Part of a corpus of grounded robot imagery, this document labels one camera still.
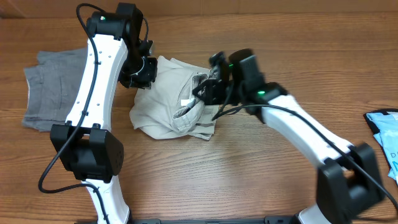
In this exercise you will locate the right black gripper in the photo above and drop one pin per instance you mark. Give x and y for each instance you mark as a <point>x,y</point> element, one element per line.
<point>209,88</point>

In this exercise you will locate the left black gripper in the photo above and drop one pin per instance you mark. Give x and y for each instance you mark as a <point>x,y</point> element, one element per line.
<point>145,82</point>

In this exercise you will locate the beige shorts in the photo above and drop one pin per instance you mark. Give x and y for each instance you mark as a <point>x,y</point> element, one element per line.
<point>169,109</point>

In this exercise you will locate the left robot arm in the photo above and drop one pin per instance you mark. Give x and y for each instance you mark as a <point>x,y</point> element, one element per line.
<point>116,55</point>

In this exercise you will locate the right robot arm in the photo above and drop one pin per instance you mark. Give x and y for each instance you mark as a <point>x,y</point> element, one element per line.
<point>348,179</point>

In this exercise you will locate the folded grey shorts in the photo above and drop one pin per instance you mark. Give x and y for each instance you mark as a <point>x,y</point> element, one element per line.
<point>53,85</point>

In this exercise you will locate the light blue garment pile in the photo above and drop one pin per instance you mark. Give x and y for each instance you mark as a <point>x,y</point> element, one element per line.
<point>383,124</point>

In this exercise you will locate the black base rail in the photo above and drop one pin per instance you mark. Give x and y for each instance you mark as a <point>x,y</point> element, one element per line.
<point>214,221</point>

